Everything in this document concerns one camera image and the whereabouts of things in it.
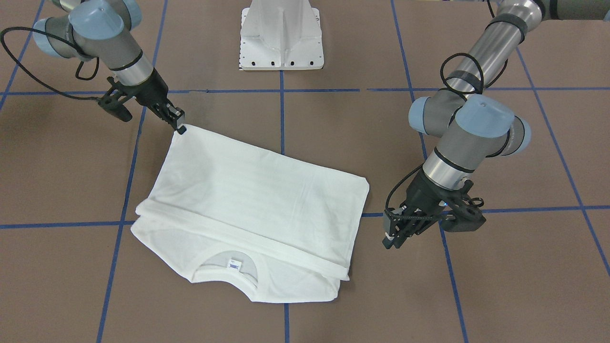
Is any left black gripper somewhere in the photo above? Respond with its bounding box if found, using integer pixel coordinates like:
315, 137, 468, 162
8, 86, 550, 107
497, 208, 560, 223
383, 171, 447, 249

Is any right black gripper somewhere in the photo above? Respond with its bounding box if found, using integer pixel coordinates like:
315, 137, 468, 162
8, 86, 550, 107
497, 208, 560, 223
129, 71, 187, 135

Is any white long-sleeve printed shirt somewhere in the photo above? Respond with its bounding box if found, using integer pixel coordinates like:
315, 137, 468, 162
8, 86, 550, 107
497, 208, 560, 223
131, 124, 369, 303

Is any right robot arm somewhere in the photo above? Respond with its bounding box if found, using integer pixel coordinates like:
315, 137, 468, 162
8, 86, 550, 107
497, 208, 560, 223
33, 0, 186, 134

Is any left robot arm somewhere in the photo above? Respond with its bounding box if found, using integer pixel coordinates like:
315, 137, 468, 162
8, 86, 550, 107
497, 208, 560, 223
383, 0, 610, 249

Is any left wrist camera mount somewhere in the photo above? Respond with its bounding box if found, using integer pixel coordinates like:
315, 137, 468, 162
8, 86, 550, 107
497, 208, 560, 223
440, 179, 487, 232

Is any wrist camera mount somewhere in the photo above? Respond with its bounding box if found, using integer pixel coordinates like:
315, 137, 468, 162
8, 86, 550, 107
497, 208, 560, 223
97, 77, 133, 123
440, 179, 487, 232

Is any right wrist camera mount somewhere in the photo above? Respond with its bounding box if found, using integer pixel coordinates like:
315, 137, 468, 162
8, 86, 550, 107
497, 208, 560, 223
97, 77, 133, 123

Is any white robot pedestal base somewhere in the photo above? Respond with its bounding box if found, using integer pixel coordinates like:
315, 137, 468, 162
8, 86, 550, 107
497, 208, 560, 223
238, 0, 325, 71

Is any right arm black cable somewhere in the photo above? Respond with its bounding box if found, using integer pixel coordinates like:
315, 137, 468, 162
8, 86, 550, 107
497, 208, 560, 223
0, 27, 103, 101

